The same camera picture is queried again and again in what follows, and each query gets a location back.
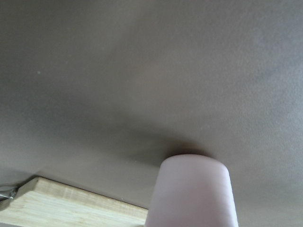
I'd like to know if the pink plastic cup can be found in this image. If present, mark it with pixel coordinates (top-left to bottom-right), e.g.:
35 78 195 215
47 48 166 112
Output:
144 154 239 227

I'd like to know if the bamboo cutting board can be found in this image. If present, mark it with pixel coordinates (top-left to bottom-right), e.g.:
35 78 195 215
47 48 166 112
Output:
0 177 148 227

